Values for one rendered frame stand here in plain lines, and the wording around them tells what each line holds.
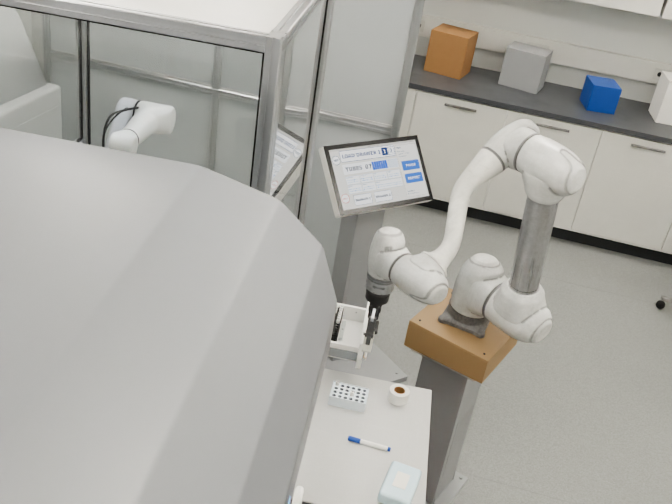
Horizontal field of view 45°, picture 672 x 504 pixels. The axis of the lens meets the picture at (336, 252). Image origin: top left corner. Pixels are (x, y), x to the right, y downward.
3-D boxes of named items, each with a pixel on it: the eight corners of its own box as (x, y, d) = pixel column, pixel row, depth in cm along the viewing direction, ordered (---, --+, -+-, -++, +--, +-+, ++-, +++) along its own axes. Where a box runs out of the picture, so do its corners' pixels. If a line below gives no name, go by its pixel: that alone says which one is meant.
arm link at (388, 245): (358, 268, 250) (385, 290, 241) (366, 224, 242) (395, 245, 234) (384, 261, 256) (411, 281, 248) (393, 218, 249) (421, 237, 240)
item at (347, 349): (364, 321, 301) (366, 307, 298) (355, 362, 279) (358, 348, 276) (259, 300, 303) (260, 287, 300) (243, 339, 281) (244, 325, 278)
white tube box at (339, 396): (367, 397, 275) (369, 388, 273) (364, 413, 268) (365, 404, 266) (332, 389, 276) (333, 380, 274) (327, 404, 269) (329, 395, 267)
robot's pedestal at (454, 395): (467, 480, 355) (510, 341, 317) (436, 521, 332) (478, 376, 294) (408, 447, 367) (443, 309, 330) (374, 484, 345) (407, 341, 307)
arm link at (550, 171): (509, 307, 302) (555, 340, 288) (478, 325, 294) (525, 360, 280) (547, 125, 255) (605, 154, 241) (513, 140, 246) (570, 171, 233)
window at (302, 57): (297, 226, 325) (329, -18, 278) (247, 350, 250) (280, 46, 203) (295, 225, 325) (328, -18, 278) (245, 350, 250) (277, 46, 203)
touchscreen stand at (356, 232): (406, 380, 409) (448, 201, 359) (332, 404, 385) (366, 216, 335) (351, 326, 443) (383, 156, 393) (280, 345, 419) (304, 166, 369)
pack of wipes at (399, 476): (390, 468, 248) (393, 458, 245) (420, 479, 245) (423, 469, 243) (375, 502, 235) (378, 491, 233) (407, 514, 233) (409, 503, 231)
